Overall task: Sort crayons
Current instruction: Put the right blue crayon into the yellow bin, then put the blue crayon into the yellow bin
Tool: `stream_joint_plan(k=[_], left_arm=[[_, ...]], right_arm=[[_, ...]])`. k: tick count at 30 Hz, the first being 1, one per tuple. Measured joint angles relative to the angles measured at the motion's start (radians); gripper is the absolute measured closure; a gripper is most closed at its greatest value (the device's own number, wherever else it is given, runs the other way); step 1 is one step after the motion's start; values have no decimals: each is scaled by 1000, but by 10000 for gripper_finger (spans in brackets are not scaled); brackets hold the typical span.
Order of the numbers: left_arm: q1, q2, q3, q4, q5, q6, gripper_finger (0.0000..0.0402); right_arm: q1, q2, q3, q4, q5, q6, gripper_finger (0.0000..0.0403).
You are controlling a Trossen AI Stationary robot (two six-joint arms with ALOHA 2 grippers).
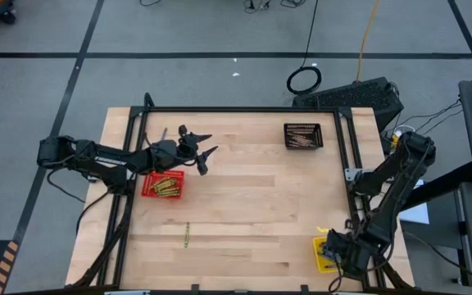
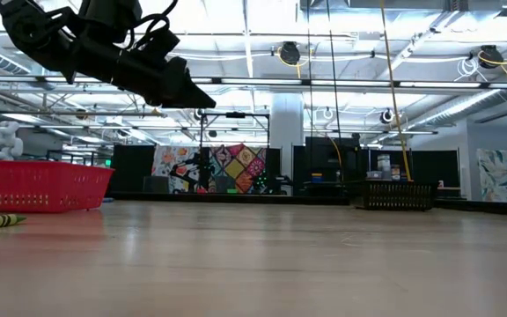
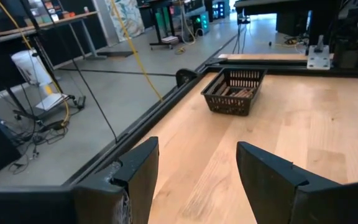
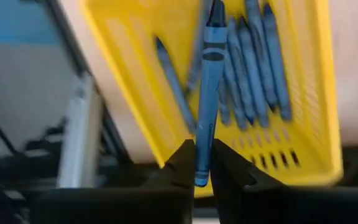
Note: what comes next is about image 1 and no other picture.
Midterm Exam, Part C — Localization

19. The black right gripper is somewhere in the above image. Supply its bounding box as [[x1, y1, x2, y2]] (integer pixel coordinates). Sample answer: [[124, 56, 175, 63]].
[[319, 228, 370, 280]]

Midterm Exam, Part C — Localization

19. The black coiled cable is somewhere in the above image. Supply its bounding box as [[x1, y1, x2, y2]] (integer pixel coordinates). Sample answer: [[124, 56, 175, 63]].
[[285, 0, 323, 97]]

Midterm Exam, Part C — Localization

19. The black floor cable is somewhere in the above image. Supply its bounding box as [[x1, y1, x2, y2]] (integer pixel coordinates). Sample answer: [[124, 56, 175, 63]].
[[42, 167, 112, 237], [402, 229, 472, 288]]

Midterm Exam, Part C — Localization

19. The black metal beam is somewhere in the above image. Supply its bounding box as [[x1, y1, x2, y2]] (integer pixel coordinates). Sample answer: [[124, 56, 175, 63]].
[[402, 161, 472, 213]]

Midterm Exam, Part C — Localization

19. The red plastic basket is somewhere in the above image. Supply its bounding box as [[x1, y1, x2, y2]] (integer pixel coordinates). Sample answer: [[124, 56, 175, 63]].
[[140, 170, 186, 201]]

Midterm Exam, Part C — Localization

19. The black computer tower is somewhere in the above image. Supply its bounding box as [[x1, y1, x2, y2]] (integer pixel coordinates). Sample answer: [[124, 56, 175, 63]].
[[292, 75, 406, 133]]

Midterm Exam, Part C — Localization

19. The yellow cable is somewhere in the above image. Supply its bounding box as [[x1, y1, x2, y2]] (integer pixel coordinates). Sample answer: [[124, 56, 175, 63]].
[[354, 0, 381, 84]]

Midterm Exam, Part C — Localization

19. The yellow plastic basket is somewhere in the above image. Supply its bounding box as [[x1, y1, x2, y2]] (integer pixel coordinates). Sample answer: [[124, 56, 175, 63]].
[[312, 236, 340, 275]]

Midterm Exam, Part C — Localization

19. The black plastic basket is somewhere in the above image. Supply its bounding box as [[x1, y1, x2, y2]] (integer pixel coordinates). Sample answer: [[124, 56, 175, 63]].
[[283, 122, 325, 151]]

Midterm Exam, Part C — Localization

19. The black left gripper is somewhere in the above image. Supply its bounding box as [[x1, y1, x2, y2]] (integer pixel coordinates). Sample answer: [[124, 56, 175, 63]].
[[176, 125, 220, 177]]

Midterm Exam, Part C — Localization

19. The white coiled cable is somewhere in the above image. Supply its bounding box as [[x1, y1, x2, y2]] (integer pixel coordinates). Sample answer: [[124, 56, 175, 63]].
[[390, 124, 417, 138]]

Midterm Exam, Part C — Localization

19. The black aluminium frame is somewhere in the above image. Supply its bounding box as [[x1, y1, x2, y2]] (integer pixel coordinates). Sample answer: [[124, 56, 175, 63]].
[[66, 92, 415, 294]]

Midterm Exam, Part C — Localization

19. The white paper sheet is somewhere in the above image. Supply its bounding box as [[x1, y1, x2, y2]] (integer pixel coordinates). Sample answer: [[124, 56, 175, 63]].
[[397, 179, 431, 225]]

